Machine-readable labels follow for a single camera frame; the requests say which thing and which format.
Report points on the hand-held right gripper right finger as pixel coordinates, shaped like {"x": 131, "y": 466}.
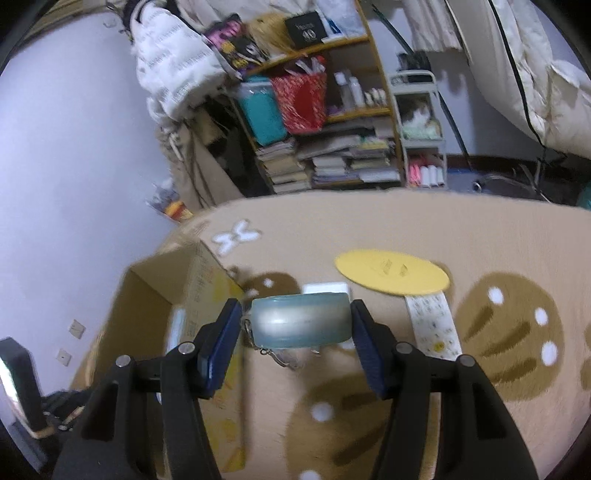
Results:
{"x": 367, "y": 346}

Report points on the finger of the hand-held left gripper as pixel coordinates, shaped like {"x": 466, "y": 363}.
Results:
{"x": 64, "y": 408}

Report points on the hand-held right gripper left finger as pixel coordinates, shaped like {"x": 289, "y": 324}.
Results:
{"x": 224, "y": 346}

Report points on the cardboard box with yellow print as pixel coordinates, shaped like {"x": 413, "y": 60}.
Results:
{"x": 152, "y": 286}

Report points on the printed paper strip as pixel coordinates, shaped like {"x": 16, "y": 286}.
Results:
{"x": 431, "y": 323}

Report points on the tall white box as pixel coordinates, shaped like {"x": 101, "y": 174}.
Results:
{"x": 323, "y": 287}

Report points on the yellow oval disc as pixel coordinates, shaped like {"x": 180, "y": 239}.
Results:
{"x": 392, "y": 272}

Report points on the beige rug with brown cookies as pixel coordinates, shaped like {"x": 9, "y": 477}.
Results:
{"x": 415, "y": 221}

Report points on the colourful snack packets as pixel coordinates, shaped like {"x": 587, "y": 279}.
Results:
{"x": 171, "y": 205}

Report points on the beige hanging cloth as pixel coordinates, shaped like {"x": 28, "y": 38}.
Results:
{"x": 198, "y": 175}

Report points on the pink and white bottles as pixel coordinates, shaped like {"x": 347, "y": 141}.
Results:
{"x": 427, "y": 173}

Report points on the pile of books and papers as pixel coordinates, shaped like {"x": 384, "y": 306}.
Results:
{"x": 351, "y": 161}

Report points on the stack of old books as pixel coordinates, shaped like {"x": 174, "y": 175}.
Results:
{"x": 281, "y": 168}

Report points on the white rolling cart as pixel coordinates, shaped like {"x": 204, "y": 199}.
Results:
{"x": 422, "y": 145}

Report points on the light green package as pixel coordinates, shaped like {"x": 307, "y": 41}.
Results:
{"x": 420, "y": 131}

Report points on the black metal stand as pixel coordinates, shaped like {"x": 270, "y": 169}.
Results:
{"x": 517, "y": 182}

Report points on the wooden bookshelf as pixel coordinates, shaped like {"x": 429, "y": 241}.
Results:
{"x": 355, "y": 112}

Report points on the teal storage bin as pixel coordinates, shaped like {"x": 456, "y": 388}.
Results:
{"x": 261, "y": 113}

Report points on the fluffy plush toy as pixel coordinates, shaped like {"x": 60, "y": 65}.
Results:
{"x": 420, "y": 113}

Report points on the row of small jars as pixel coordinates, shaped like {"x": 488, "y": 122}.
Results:
{"x": 375, "y": 98}

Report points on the red patterned bag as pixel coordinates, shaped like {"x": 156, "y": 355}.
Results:
{"x": 300, "y": 104}

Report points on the white cap bottle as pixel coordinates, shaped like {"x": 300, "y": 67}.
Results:
{"x": 355, "y": 94}

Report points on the tall clear bottle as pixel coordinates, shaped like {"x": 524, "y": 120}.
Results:
{"x": 341, "y": 92}

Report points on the white puffer jacket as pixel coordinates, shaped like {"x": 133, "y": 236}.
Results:
{"x": 171, "y": 55}

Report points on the colourful magazines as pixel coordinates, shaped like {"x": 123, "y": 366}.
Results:
{"x": 233, "y": 46}

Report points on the yellow straw bundle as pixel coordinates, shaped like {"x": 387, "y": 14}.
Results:
{"x": 270, "y": 32}

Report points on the black printed box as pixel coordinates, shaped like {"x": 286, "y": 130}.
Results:
{"x": 304, "y": 30}

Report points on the cream bedding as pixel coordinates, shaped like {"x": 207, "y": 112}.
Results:
{"x": 545, "y": 69}

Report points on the white hanging curtain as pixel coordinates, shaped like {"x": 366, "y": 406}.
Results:
{"x": 434, "y": 23}

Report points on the white plastic bag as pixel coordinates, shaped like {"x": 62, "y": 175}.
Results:
{"x": 341, "y": 16}

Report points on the white wall socket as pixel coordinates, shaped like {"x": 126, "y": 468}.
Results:
{"x": 63, "y": 357}
{"x": 77, "y": 328}

